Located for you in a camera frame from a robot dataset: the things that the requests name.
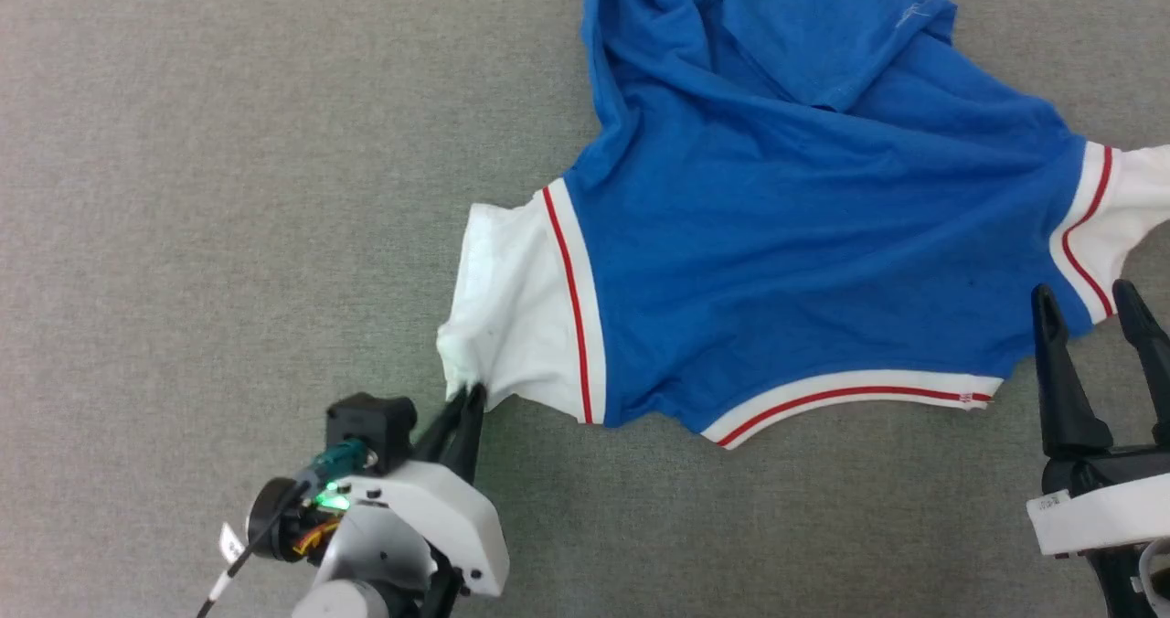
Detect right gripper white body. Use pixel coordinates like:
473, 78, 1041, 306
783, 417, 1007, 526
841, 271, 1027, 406
1026, 444, 1170, 559

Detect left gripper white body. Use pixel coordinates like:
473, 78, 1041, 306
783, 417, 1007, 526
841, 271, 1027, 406
346, 458, 511, 599

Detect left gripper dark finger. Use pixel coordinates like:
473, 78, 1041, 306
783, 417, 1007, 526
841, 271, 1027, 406
413, 389, 467, 462
443, 385, 485, 484

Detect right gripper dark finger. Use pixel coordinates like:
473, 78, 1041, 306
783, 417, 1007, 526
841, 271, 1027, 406
1112, 280, 1170, 445
1031, 284, 1114, 459

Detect blue white basketball jersey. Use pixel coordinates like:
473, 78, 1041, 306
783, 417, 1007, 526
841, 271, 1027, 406
437, 0, 1170, 450

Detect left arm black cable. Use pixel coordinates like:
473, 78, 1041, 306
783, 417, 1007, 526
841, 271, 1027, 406
197, 442, 368, 618

